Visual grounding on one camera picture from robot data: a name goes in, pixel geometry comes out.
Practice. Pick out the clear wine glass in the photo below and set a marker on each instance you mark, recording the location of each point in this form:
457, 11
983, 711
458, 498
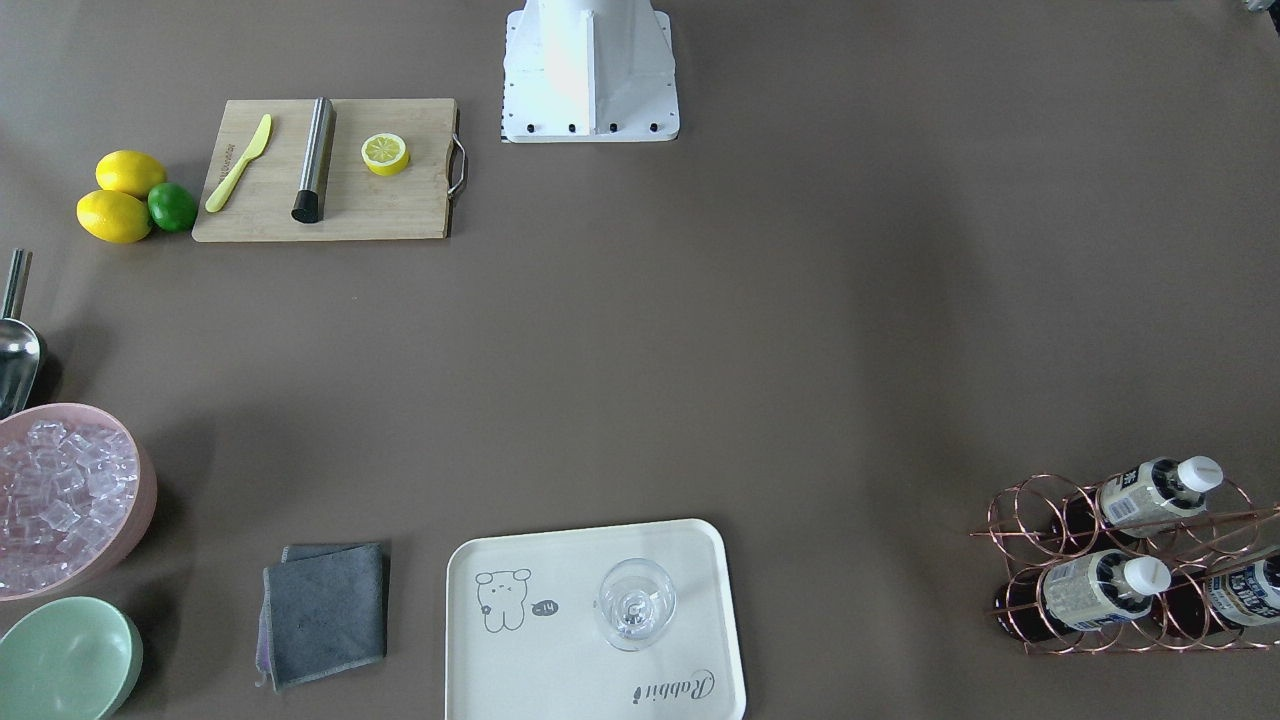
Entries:
636, 602

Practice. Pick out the yellow lemon upper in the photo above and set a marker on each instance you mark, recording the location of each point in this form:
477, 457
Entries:
130, 171

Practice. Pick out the pink bowl of ice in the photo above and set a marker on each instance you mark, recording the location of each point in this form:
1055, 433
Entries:
78, 494

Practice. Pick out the yellow plastic knife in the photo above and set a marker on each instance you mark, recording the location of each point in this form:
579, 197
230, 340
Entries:
252, 151

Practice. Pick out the yellow lemon lower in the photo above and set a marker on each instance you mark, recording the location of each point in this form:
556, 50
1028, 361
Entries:
114, 216

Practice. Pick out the yellow lemon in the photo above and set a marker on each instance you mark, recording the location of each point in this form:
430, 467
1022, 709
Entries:
130, 171
114, 216

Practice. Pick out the grey folded cloth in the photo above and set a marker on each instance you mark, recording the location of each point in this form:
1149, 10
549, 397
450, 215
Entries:
324, 611

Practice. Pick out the green lime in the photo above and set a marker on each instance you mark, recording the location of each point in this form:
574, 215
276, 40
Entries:
171, 207

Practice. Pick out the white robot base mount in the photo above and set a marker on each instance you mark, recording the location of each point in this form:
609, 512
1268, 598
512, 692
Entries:
589, 72

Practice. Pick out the half lemon slice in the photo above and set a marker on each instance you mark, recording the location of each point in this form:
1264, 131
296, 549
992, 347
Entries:
385, 154

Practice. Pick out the tea bottle back row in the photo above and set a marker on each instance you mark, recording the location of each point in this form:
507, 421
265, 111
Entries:
1137, 504

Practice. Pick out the steel muddler black tip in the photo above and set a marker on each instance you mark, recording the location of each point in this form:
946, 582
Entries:
309, 201

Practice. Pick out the green empty bowl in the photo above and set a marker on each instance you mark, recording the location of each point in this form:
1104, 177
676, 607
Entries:
74, 658

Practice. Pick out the cream rabbit tray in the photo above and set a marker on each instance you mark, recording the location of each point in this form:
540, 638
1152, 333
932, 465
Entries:
522, 639

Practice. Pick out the bamboo cutting board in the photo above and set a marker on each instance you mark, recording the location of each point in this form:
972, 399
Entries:
414, 205

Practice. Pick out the copper wire bottle basket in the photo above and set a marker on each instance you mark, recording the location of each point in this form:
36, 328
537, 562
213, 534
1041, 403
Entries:
1237, 528

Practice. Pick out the steel ice scoop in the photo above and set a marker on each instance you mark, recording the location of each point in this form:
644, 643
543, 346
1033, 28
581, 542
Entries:
22, 348

